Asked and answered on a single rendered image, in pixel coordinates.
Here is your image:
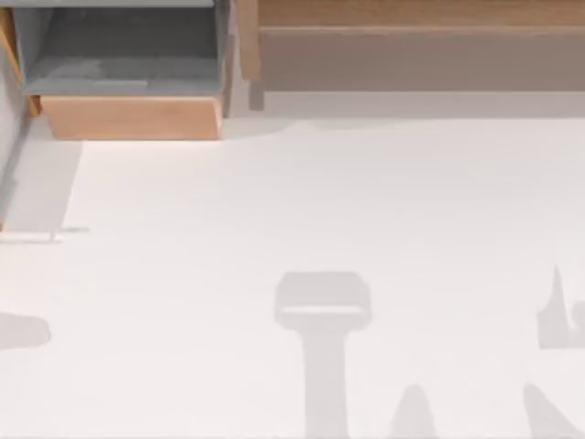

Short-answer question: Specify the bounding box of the pale wooden drawer front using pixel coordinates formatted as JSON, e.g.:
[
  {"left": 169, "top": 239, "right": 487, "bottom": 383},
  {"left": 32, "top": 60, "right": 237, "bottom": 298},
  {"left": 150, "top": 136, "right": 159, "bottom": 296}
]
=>
[{"left": 39, "top": 94, "right": 222, "bottom": 141}]

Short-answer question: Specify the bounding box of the wooden open shelf unit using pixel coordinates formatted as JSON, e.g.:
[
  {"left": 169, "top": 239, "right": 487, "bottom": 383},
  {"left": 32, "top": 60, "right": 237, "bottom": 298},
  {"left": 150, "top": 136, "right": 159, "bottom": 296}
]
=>
[{"left": 237, "top": 0, "right": 585, "bottom": 112}]

